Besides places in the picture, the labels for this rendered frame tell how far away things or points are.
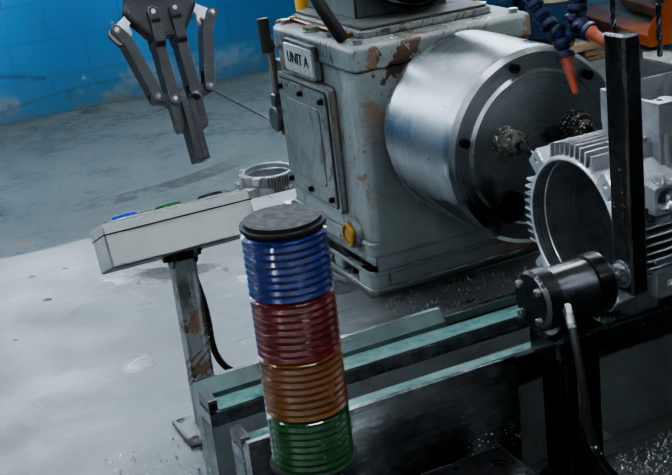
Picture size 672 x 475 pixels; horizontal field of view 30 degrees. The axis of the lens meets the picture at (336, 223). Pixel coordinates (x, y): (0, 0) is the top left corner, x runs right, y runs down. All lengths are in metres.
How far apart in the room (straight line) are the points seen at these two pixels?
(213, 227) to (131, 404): 0.30
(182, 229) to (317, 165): 0.50
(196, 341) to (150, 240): 0.14
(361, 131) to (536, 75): 0.28
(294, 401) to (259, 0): 6.32
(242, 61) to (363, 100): 5.47
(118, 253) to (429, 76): 0.48
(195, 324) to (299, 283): 0.59
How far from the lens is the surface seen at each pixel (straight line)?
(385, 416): 1.22
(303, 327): 0.85
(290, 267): 0.84
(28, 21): 6.82
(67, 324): 1.86
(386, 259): 1.77
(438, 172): 1.55
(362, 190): 1.74
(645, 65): 1.54
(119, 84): 6.97
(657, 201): 1.30
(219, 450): 1.29
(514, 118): 1.55
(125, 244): 1.36
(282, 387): 0.87
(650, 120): 1.35
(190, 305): 1.42
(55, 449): 1.52
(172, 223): 1.38
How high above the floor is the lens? 1.49
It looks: 19 degrees down
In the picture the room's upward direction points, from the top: 7 degrees counter-clockwise
